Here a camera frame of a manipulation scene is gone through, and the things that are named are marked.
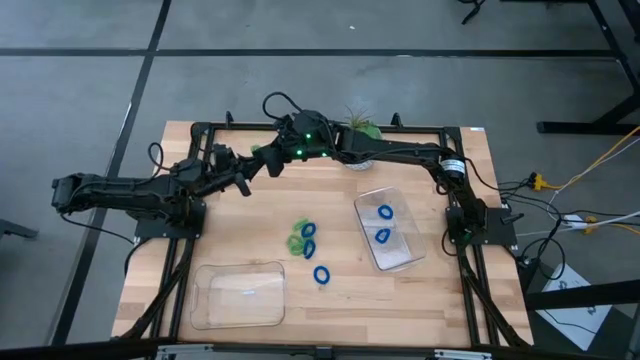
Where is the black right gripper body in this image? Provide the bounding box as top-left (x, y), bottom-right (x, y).
top-left (263, 109), bottom-right (332, 180)

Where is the potted succulent in patterned pot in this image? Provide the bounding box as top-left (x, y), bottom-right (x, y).
top-left (342, 104), bottom-right (384, 172)

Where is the silver metal bracket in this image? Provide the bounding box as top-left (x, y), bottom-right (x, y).
top-left (154, 343), bottom-right (216, 360)
top-left (433, 348), bottom-right (494, 360)

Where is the black aluminium table frame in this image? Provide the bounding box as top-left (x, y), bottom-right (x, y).
top-left (112, 110), bottom-right (534, 351)

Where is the black steel beam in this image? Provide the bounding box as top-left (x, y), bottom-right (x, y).
top-left (524, 279), bottom-right (640, 311)

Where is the black stand foot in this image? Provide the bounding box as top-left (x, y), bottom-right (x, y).
top-left (0, 218), bottom-right (40, 241)

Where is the white paper sheet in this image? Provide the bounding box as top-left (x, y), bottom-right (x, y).
top-left (535, 262), bottom-right (614, 352)

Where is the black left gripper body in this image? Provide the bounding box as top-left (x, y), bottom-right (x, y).
top-left (197, 143), bottom-right (251, 198)

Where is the yellow cable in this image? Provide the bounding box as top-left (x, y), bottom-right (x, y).
top-left (530, 125), bottom-right (640, 192)

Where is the clear plastic bin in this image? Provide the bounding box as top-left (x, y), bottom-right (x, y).
top-left (188, 260), bottom-right (287, 331)
top-left (353, 186), bottom-right (428, 273)

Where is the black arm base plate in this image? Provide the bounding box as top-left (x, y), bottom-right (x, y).
top-left (133, 199), bottom-right (207, 240)
top-left (446, 206), bottom-right (525, 247)

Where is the black desk frame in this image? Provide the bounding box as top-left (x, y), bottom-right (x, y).
top-left (537, 0), bottom-right (640, 136)

